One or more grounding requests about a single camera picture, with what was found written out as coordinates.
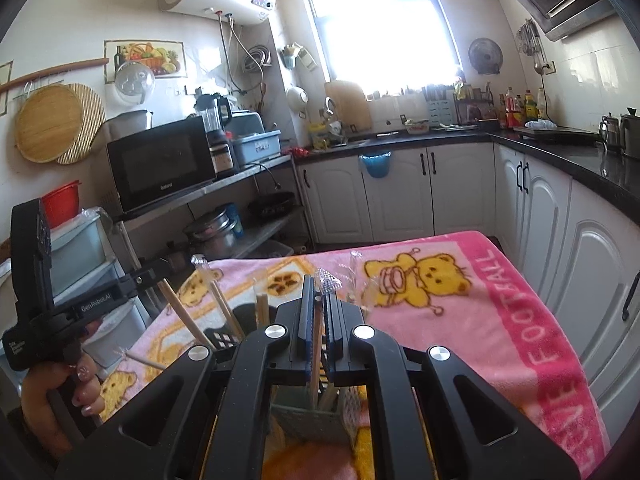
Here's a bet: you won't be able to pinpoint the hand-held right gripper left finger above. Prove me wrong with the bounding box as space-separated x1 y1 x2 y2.
55 274 322 480

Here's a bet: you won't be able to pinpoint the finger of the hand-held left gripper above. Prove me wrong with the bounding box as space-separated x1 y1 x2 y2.
122 257 173 297

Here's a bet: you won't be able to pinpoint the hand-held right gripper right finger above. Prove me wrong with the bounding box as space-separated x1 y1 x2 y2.
322 292 588 480

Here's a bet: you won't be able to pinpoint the wooden chopstick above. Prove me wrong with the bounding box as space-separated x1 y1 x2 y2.
191 255 246 341
306 267 342 411
119 349 168 372
254 280 271 332
157 280 217 352

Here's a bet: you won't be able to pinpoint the dark plastic utensil basket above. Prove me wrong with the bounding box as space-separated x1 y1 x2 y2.
205 305 361 446

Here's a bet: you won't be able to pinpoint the person's left hand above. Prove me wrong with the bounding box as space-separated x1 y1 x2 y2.
22 352 104 456

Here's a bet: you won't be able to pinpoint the plastic drawer unit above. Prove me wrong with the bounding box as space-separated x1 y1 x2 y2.
47 207 152 367

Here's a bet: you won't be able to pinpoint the red plastic basin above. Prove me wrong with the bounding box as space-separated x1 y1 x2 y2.
41 180 82 229

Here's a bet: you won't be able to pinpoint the stacked steel pots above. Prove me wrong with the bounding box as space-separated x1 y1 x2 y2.
182 210 238 262

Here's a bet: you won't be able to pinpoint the black microwave oven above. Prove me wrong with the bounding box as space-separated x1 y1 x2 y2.
106 116 219 216

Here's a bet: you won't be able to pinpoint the pink bear printed blanket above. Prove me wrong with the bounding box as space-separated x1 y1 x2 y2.
100 230 612 480

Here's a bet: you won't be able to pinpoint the metal shelf rack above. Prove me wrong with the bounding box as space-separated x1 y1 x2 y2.
116 154 312 262

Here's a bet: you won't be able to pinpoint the round bamboo tray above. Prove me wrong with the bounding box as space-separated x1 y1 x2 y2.
14 84 84 164

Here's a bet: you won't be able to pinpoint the round woven mat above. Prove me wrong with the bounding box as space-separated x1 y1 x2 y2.
55 83 107 166

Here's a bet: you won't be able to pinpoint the white kitchen cabinets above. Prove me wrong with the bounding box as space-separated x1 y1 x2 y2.
492 142 640 413
295 140 496 247

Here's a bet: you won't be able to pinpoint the grey plastic dish box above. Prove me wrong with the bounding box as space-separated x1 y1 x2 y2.
232 112 282 169

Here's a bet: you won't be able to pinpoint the black blender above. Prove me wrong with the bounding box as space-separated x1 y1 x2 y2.
194 91 235 177

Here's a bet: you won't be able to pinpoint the long wooden rolling pin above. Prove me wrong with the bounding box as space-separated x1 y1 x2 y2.
0 57 110 95

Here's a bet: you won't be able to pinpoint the framed fruit picture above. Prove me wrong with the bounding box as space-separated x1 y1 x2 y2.
104 40 189 86

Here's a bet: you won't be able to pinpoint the wooden cutting board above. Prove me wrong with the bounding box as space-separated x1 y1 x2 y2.
324 80 374 132

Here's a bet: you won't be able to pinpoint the knife block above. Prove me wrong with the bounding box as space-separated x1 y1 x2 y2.
425 85 457 127

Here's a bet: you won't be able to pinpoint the row of condiment bottles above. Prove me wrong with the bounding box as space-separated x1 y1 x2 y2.
499 86 549 129

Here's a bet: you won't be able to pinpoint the black kitchen countertop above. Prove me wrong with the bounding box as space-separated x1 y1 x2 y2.
294 127 640 197

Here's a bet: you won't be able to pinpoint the black cooktop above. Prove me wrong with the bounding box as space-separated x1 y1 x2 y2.
513 125 602 142

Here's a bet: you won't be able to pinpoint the kitchen window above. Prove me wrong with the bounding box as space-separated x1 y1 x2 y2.
299 0 467 102

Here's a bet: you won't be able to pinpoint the steel canisters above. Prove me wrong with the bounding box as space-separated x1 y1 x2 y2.
599 107 640 159

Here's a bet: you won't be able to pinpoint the hanging metal ladles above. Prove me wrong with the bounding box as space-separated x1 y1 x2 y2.
516 19 544 75

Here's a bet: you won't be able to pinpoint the grey wall fan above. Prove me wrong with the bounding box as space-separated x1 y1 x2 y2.
468 37 504 76

